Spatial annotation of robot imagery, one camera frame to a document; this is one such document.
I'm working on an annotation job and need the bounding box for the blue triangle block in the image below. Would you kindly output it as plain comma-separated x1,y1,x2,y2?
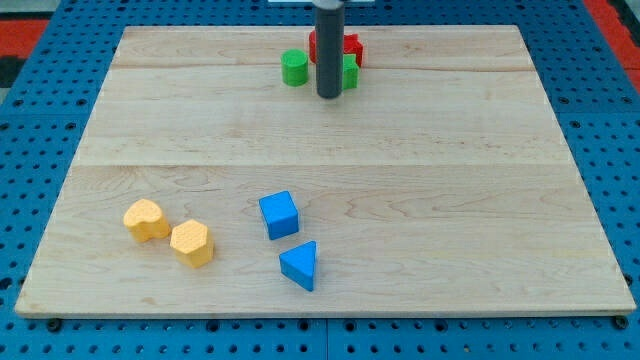
279,240,317,292

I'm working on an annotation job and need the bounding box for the yellow hexagon block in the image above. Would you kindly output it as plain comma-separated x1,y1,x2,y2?
170,219,215,268

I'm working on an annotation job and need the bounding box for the blue cube block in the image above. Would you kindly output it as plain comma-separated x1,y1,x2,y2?
258,191,299,240

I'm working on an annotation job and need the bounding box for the wooden board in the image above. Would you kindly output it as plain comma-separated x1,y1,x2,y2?
15,25,636,319

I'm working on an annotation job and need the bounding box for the green star block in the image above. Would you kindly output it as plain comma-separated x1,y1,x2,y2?
342,54,360,90

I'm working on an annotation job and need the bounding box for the green cylinder block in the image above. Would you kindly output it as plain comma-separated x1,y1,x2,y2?
281,49,308,87

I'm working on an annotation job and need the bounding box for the red block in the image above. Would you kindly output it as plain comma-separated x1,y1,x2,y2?
308,30,364,67

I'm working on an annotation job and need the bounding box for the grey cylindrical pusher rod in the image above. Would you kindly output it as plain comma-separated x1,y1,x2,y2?
312,0,345,99

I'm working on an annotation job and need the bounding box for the yellow heart block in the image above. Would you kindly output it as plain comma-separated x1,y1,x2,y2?
123,199,171,242

